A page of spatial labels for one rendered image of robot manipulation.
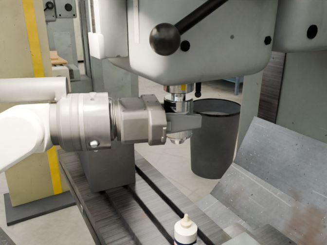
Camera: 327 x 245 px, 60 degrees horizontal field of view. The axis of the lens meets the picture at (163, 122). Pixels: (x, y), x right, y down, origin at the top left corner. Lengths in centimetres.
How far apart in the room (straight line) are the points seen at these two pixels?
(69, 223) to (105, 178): 149
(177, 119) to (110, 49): 14
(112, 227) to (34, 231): 161
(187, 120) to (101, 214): 36
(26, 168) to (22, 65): 75
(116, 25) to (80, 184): 54
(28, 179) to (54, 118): 198
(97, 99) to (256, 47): 23
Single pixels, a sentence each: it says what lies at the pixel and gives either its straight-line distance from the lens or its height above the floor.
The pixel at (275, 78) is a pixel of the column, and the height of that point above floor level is 124.
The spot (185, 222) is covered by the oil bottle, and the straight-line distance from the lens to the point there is 52.
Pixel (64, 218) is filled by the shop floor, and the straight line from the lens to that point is 228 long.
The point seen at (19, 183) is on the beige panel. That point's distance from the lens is 239.
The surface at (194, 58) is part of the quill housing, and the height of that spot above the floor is 135.
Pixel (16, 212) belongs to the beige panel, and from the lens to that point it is 243.
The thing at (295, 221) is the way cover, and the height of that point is 96.
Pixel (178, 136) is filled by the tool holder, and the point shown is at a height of 121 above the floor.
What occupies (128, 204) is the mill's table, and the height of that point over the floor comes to 96.
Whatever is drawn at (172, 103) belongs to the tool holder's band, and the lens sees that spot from 43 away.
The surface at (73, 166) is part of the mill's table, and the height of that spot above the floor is 96.
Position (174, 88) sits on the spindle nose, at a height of 129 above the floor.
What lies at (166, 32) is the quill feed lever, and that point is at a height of 138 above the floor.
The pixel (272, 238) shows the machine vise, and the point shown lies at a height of 103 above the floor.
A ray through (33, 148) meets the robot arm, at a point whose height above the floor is 123.
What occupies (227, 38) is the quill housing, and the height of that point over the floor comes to 136.
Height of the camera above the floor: 139
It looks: 21 degrees down
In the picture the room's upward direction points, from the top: straight up
